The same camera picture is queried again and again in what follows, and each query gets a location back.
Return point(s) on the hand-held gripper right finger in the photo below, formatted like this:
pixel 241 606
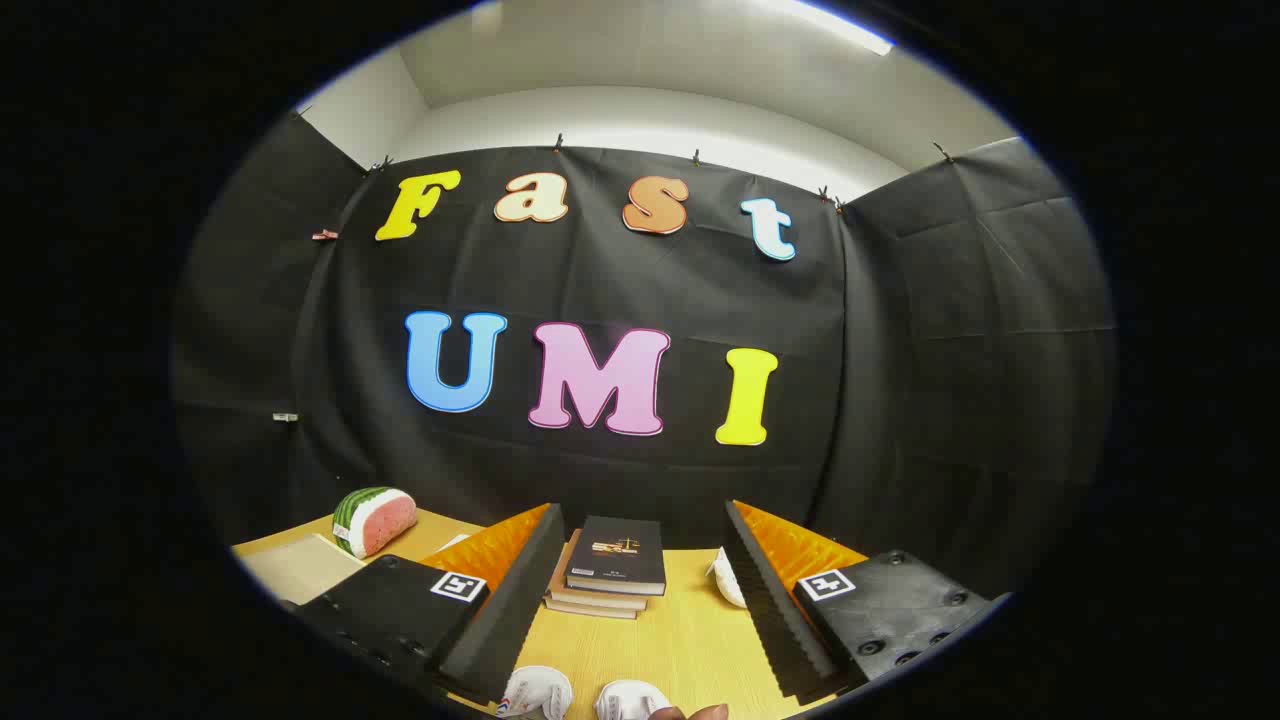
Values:
pixel 765 600

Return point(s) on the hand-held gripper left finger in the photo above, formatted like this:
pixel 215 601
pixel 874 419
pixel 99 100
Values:
pixel 520 600

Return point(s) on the white shoe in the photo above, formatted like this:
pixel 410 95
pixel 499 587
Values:
pixel 630 700
pixel 535 690

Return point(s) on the cream fabric storage box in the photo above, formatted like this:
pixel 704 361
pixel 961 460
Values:
pixel 300 568

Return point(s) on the white plush toy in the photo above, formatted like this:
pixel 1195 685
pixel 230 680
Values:
pixel 728 580

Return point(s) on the brown cover book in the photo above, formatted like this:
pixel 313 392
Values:
pixel 570 592

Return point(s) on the thin brown book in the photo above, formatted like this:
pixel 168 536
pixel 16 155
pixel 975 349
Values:
pixel 590 610

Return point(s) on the white portrait cover book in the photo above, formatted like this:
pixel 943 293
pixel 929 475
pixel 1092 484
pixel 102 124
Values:
pixel 455 541

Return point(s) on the watermelon slice plush toy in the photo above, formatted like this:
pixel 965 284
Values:
pixel 380 518

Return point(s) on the black backdrop cloth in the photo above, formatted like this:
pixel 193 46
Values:
pixel 620 290

